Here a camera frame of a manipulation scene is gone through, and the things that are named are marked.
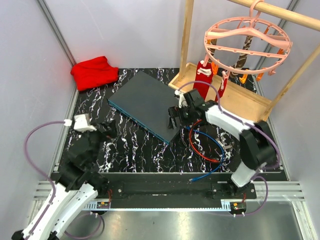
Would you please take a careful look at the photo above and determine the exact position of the red sock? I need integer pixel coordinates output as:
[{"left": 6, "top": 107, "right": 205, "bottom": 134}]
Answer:
[
  {"left": 193, "top": 60, "right": 213, "bottom": 100},
  {"left": 216, "top": 70, "right": 230, "bottom": 100}
]

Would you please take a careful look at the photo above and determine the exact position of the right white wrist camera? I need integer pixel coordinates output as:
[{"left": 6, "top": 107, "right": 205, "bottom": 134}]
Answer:
[{"left": 174, "top": 90, "right": 188, "bottom": 109}]

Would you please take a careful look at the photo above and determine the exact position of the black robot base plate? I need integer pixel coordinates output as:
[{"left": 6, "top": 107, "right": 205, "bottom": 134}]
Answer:
[{"left": 47, "top": 171, "right": 291, "bottom": 210}]

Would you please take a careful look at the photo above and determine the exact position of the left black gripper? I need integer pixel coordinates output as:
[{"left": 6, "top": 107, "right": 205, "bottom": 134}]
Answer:
[{"left": 79, "top": 118, "right": 118, "bottom": 166}]

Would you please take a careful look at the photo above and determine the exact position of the red sock left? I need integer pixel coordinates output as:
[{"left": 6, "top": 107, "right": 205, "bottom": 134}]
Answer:
[{"left": 193, "top": 60, "right": 213, "bottom": 100}]

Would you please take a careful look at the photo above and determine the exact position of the brown striped sock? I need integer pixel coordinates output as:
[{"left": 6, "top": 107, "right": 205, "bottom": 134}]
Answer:
[
  {"left": 207, "top": 37, "right": 218, "bottom": 58},
  {"left": 233, "top": 35, "right": 253, "bottom": 70}
]

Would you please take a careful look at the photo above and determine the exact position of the red ethernet cable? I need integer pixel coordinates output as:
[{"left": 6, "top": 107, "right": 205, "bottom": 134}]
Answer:
[{"left": 188, "top": 119, "right": 226, "bottom": 163}]

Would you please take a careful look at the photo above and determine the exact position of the dark blue network switch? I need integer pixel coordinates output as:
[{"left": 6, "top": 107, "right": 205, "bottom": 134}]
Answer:
[{"left": 108, "top": 71, "right": 190, "bottom": 144}]

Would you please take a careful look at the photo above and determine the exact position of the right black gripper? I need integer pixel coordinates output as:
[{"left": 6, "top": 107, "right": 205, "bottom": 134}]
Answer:
[{"left": 168, "top": 104, "right": 197, "bottom": 130}]

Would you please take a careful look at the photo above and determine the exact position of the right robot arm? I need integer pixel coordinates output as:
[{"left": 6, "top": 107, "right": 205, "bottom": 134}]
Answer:
[{"left": 168, "top": 89, "right": 279, "bottom": 199}]

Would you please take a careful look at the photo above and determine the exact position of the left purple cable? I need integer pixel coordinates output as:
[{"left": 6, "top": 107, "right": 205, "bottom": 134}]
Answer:
[{"left": 24, "top": 119, "right": 105, "bottom": 238}]

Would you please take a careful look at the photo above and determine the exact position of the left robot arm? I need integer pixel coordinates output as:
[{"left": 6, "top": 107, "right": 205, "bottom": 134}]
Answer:
[{"left": 11, "top": 119, "right": 117, "bottom": 240}]

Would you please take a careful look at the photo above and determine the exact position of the blue ethernet cable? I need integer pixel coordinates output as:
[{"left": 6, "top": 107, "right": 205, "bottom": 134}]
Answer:
[{"left": 186, "top": 124, "right": 226, "bottom": 182}]

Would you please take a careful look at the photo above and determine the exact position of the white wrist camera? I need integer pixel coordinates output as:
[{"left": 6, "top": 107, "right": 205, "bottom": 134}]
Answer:
[
  {"left": 73, "top": 113, "right": 97, "bottom": 133},
  {"left": 174, "top": 90, "right": 188, "bottom": 109}
]

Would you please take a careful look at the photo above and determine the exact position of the red folded cloth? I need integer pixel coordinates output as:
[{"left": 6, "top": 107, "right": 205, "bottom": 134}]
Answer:
[{"left": 70, "top": 56, "right": 119, "bottom": 92}]

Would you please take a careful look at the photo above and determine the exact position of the wooden drying rack frame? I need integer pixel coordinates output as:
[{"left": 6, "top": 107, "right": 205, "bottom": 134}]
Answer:
[{"left": 168, "top": 0, "right": 320, "bottom": 121}]

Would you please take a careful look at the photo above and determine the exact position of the brown striped sock front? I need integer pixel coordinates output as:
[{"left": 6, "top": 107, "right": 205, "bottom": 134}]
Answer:
[{"left": 207, "top": 37, "right": 218, "bottom": 58}]

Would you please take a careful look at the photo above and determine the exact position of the red sock right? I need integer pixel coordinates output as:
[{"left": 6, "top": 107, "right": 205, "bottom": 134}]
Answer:
[{"left": 216, "top": 70, "right": 230, "bottom": 100}]

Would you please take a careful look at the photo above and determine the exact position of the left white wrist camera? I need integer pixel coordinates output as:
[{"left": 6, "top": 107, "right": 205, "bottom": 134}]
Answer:
[{"left": 73, "top": 113, "right": 97, "bottom": 133}]

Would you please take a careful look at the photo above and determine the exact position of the brown striped sock back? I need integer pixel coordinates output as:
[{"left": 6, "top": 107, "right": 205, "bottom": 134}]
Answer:
[{"left": 233, "top": 35, "right": 253, "bottom": 70}]

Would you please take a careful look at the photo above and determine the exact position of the pink round clip hanger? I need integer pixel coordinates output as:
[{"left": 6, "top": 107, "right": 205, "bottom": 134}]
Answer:
[{"left": 202, "top": 0, "right": 293, "bottom": 79}]

